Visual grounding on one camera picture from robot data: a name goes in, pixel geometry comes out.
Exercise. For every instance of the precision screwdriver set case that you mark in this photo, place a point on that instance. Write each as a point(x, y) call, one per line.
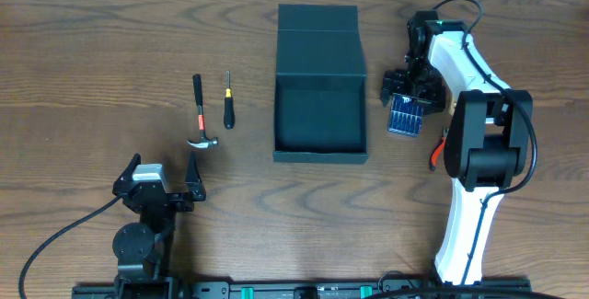
point(405, 116)

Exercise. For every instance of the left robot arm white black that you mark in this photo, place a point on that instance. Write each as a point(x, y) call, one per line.
point(143, 248)

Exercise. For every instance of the red handled cutting pliers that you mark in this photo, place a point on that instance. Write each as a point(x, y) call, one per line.
point(438, 150)

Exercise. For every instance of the black yellow screwdriver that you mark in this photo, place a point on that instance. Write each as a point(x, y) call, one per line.
point(229, 114)

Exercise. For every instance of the black open gift box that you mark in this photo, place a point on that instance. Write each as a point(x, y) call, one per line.
point(320, 74)

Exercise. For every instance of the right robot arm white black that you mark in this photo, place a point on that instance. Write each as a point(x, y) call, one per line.
point(489, 141)

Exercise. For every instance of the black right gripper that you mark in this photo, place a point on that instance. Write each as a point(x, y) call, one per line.
point(392, 84)

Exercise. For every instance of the small claw hammer black grip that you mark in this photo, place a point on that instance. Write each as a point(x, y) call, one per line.
point(204, 142)

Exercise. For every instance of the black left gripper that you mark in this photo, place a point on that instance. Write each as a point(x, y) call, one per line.
point(172, 199)

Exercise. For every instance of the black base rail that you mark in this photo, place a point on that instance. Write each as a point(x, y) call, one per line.
point(241, 290)

